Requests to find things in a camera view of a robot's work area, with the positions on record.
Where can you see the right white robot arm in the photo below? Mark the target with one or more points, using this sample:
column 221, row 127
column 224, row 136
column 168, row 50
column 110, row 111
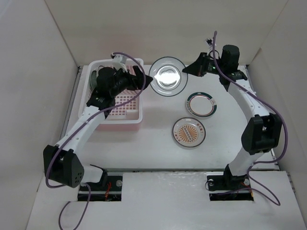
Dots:
column 263, row 129

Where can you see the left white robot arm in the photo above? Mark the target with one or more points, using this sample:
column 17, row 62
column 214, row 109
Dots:
column 61, row 161

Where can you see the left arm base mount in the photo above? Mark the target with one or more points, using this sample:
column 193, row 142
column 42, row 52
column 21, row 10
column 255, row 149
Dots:
column 109, row 188

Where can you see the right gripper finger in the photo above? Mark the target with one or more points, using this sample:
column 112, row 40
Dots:
column 199, row 70
column 203, row 59

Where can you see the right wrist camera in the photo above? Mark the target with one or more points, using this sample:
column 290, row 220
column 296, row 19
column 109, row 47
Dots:
column 209, row 42

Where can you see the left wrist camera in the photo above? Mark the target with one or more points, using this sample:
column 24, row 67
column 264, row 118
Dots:
column 119, row 62

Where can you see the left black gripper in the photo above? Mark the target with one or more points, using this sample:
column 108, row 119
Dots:
column 135, row 81

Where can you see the orange sunburst plate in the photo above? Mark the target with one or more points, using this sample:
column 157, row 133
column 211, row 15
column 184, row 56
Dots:
column 97, row 71
column 188, row 132

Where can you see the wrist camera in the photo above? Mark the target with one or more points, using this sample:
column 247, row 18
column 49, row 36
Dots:
column 209, row 42
column 119, row 62

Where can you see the green red rimmed plate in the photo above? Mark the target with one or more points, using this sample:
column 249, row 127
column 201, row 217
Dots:
column 201, row 104

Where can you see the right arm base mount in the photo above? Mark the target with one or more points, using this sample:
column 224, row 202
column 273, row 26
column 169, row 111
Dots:
column 226, row 187

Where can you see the white plate quatrefoil motif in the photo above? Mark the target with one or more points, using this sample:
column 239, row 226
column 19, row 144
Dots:
column 168, row 78

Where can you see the small blue patterned plate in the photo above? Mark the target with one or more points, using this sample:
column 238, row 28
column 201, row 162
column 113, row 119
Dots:
column 92, row 81

